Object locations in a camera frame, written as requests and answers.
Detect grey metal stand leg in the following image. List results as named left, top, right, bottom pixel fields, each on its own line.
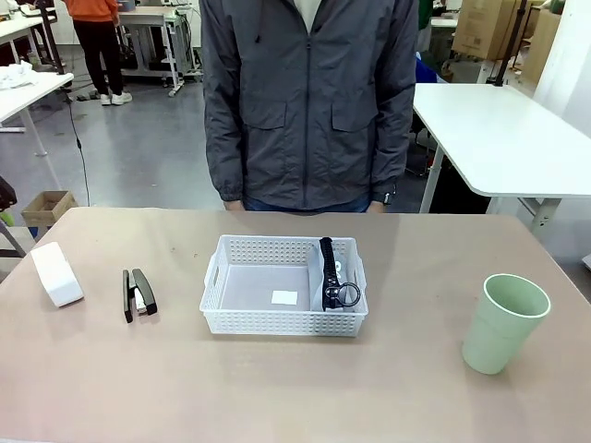
left=0, top=220, right=29, bottom=258

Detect large brown cardboard box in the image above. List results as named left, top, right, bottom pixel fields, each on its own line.
left=451, top=0, right=532, bottom=61

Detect pale green plastic cup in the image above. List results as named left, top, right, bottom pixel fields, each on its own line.
left=461, top=272, right=552, bottom=376

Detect person in orange top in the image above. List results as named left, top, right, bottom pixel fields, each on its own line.
left=62, top=0, right=134, bottom=106

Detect white desk with black legs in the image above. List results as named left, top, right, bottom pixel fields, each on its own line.
left=0, top=13, right=66, bottom=76

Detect person's right forearm grey sleeve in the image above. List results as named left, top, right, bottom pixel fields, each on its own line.
left=204, top=110, right=245, bottom=204

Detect black chair under table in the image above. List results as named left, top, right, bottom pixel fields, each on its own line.
left=404, top=122, right=439, bottom=180

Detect black floor cable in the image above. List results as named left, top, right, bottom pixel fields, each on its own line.
left=67, top=90, right=92, bottom=208

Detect person's left forearm grey sleeve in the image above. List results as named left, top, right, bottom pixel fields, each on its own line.
left=368, top=110, right=414, bottom=205

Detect white rectangular box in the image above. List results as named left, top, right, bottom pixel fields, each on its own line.
left=30, top=241, right=85, bottom=309

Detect tall brown cardboard box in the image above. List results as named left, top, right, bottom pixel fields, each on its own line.
left=524, top=8, right=563, bottom=87

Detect large white table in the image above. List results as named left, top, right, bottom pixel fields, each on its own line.
left=412, top=82, right=591, bottom=236

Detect crumpled white cloth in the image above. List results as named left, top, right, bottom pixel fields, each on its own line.
left=0, top=63, right=39, bottom=90

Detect white workbench desk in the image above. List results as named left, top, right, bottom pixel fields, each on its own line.
left=117, top=4, right=198, bottom=98

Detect black stapler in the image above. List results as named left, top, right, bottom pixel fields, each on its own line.
left=121, top=268, right=160, bottom=324

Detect clear plastic bag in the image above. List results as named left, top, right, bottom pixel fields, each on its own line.
left=309, top=244, right=359, bottom=313

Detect black scissors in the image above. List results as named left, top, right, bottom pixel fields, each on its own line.
left=319, top=236, right=362, bottom=311

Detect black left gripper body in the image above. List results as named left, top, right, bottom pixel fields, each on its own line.
left=0, top=174, right=18, bottom=210

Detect small open cardboard box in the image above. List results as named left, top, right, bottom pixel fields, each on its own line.
left=20, top=190, right=78, bottom=230

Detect white table with crumpled cloth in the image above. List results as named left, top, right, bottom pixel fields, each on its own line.
left=0, top=71, right=75, bottom=158

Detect black pole stand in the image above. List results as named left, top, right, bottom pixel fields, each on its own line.
left=492, top=0, right=528, bottom=89

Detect person in grey jacket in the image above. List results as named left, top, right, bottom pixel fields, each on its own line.
left=201, top=0, right=420, bottom=214

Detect white perforated plastic basket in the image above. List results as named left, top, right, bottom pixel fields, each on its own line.
left=199, top=233, right=369, bottom=338

